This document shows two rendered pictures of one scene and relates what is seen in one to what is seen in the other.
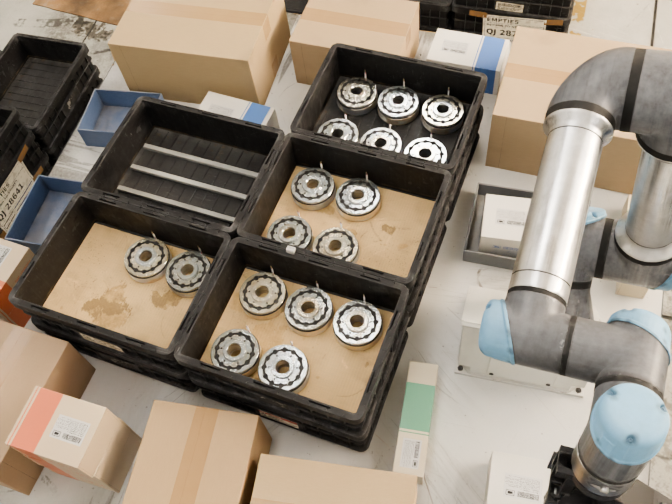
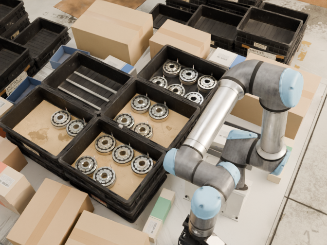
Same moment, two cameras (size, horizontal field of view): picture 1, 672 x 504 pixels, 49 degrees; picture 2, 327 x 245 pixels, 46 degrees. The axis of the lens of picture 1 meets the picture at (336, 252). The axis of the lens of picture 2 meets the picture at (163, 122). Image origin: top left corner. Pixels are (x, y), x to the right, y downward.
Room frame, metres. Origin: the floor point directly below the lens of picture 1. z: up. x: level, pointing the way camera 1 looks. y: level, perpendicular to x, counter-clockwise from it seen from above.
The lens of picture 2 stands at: (-0.23, -0.23, 2.37)
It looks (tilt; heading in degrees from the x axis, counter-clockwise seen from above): 53 degrees down; 7
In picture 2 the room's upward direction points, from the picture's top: 4 degrees counter-clockwise
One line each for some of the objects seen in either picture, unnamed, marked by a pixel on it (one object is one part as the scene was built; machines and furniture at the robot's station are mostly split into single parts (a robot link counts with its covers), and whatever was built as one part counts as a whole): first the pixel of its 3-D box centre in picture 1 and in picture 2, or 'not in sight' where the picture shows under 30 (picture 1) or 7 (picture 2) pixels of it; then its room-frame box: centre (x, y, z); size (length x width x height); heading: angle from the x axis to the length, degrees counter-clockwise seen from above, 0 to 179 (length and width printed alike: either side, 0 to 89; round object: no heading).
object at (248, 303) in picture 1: (262, 292); (105, 143); (0.76, 0.17, 0.86); 0.10 x 0.10 x 0.01
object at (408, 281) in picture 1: (345, 205); (150, 113); (0.91, -0.04, 0.92); 0.40 x 0.30 x 0.02; 60
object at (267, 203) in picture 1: (347, 218); (151, 119); (0.91, -0.04, 0.87); 0.40 x 0.30 x 0.11; 60
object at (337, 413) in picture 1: (292, 324); (112, 157); (0.65, 0.11, 0.92); 0.40 x 0.30 x 0.02; 60
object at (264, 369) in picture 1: (282, 368); (104, 176); (0.58, 0.15, 0.86); 0.10 x 0.10 x 0.01
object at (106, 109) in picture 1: (123, 119); (70, 60); (1.45, 0.52, 0.74); 0.20 x 0.15 x 0.07; 72
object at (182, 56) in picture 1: (204, 40); (114, 33); (1.63, 0.26, 0.80); 0.40 x 0.30 x 0.20; 67
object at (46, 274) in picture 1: (129, 281); (50, 126); (0.85, 0.46, 0.87); 0.40 x 0.30 x 0.11; 60
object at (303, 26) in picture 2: not in sight; (278, 28); (2.35, -0.94, 0.26); 0.40 x 0.30 x 0.23; 65
